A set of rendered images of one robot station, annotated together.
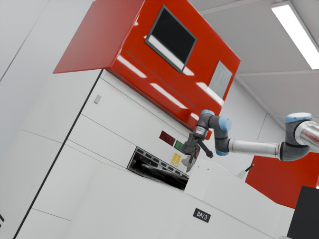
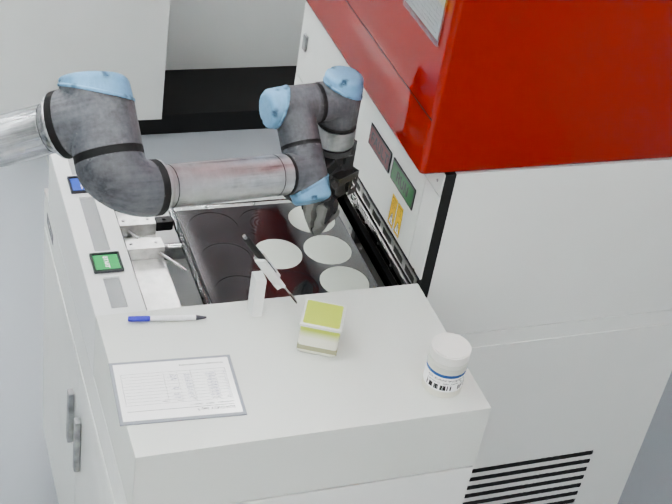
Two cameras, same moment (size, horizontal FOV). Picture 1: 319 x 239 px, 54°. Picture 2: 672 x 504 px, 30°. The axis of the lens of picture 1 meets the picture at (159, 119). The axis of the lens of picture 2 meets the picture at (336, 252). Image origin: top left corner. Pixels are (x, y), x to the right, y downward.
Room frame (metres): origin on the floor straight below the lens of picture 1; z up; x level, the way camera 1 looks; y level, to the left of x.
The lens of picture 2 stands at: (2.17, -2.24, 2.43)
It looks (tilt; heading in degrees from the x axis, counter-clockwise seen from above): 36 degrees down; 102
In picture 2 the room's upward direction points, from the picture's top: 10 degrees clockwise
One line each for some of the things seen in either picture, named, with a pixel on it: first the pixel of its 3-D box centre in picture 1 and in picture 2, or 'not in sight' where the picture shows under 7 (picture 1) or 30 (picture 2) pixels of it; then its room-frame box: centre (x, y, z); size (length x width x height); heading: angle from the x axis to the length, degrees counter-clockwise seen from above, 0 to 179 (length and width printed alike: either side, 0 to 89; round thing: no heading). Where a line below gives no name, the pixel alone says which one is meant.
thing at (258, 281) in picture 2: (238, 181); (267, 282); (1.67, -0.53, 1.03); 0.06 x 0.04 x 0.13; 37
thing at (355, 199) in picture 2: (159, 175); (370, 243); (1.77, -0.13, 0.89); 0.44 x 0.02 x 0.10; 127
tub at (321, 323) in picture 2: not in sight; (321, 328); (1.80, -0.56, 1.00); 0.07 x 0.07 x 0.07; 11
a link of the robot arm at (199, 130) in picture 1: (200, 132); (334, 133); (1.68, -0.24, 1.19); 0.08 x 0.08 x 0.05
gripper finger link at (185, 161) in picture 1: (186, 162); (317, 209); (1.67, -0.23, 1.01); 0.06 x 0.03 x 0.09; 67
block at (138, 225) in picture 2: not in sight; (135, 225); (1.32, -0.32, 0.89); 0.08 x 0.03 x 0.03; 37
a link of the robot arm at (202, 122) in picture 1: (205, 120); (339, 99); (1.68, -0.24, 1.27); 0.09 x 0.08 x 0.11; 44
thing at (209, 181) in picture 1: (239, 201); (93, 252); (1.28, -0.43, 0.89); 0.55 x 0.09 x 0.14; 127
